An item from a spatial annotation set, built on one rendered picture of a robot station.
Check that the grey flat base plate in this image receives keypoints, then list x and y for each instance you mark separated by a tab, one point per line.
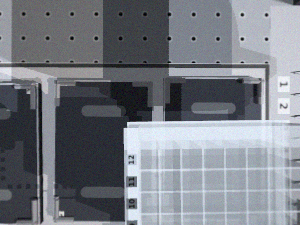
136	31

